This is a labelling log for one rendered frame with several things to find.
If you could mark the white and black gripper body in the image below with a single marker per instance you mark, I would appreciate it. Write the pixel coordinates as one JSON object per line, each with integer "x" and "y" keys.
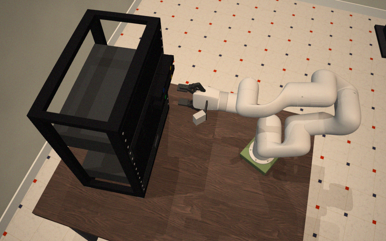
{"x": 212, "y": 95}

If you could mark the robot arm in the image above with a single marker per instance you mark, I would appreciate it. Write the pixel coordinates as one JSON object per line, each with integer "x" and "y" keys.
{"x": 325, "y": 89}

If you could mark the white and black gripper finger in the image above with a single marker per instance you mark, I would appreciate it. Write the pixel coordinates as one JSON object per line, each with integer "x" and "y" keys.
{"x": 186, "y": 102}
{"x": 194, "y": 86}

